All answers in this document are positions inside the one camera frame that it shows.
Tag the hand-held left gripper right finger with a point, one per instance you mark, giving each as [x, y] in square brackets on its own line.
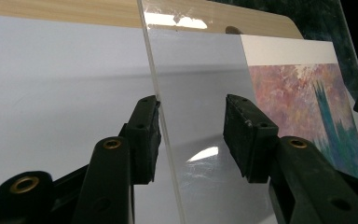
[298, 186]

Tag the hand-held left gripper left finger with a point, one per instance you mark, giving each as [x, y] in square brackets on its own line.
[112, 186]

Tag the white table cover sheet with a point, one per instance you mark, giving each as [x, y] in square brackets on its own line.
[59, 77]

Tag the clear acrylic photo frame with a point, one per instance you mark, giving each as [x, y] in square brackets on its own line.
[199, 93]

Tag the colourful painting print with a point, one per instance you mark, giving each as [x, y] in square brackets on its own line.
[292, 93]

